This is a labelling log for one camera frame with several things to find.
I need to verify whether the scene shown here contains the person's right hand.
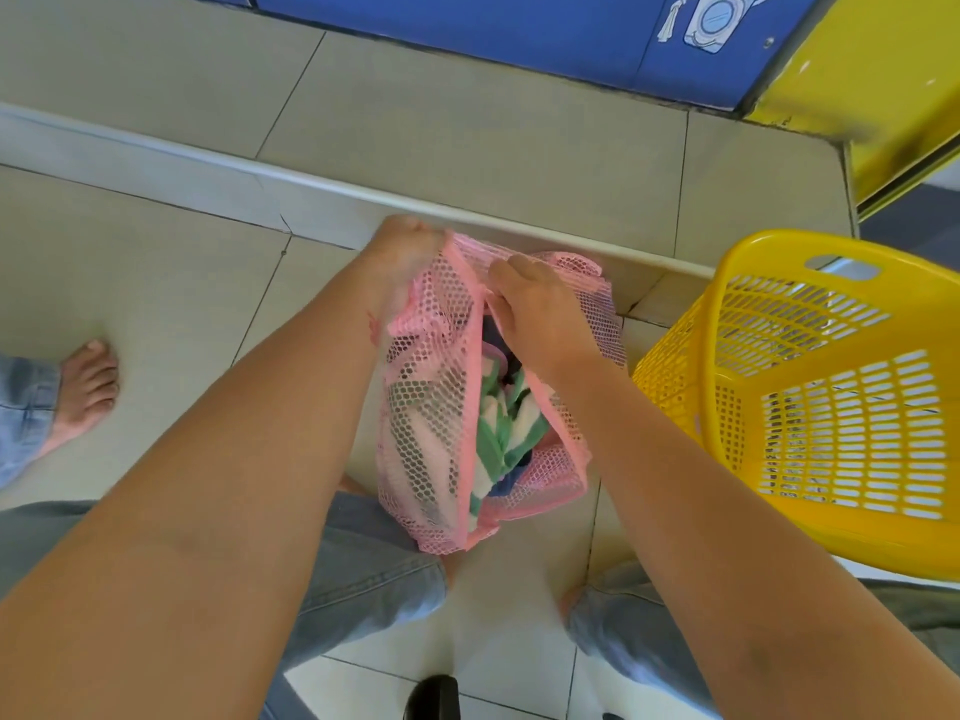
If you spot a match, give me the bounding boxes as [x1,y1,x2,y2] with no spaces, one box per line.
[486,254,610,388]

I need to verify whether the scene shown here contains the person's left forearm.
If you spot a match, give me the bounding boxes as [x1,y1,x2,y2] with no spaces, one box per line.
[0,265,393,720]

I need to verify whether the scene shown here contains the black shoe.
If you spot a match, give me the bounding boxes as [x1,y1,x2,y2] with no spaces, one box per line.
[403,674,462,720]

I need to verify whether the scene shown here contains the person's grey jeans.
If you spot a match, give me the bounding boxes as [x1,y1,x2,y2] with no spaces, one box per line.
[0,490,960,720]

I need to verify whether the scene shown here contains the pink mesh laundry bag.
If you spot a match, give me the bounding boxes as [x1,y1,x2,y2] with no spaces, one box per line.
[375,232,630,556]

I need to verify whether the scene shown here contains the blue machine panel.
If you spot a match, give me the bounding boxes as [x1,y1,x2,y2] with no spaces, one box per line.
[171,0,828,113]

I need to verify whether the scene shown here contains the green white striped cloth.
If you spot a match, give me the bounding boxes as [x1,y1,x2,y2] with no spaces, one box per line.
[468,352,553,520]

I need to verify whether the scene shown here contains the dark blue cloth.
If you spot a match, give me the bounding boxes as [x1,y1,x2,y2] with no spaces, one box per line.
[480,314,526,377]

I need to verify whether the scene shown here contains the yellow machine panel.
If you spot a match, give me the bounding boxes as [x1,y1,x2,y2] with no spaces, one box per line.
[746,0,960,220]

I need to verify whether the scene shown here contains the yellow plastic laundry basket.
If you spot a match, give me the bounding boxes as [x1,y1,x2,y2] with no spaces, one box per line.
[632,229,960,583]

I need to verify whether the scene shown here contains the person's right forearm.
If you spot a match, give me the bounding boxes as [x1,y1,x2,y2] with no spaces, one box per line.
[526,358,960,720]

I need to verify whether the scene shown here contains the person's left hand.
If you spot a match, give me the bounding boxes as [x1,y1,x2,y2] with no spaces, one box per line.
[358,214,451,327]

